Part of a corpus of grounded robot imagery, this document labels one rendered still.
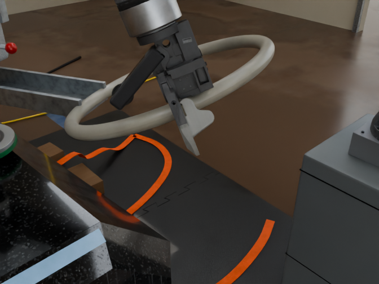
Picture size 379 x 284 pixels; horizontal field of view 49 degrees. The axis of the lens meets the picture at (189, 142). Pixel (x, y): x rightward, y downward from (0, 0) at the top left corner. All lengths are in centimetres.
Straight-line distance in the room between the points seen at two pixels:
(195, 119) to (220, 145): 224
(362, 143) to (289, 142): 173
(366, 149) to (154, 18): 84
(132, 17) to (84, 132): 25
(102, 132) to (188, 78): 19
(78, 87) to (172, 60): 51
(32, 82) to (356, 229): 101
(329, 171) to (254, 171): 142
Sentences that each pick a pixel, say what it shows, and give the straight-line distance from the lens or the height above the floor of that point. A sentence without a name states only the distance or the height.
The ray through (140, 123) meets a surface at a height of 119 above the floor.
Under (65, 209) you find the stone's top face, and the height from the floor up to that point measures 80.
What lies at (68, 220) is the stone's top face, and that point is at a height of 80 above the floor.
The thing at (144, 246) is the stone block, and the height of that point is 66.
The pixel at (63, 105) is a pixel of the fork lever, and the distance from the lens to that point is 105.
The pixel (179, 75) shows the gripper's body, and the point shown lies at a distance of 66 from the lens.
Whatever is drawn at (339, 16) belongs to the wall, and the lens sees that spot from 578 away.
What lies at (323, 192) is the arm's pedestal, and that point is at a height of 75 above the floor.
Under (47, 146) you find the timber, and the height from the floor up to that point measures 9.
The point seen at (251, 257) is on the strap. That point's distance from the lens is 208.
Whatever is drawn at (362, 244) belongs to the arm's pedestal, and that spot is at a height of 65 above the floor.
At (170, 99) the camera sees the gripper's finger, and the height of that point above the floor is 125.
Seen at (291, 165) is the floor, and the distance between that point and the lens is 276.
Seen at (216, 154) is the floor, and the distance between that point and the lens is 280.
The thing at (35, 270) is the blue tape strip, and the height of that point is 79.
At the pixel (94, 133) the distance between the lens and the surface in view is 77.
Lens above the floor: 154
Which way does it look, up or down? 32 degrees down
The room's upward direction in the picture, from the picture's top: straight up
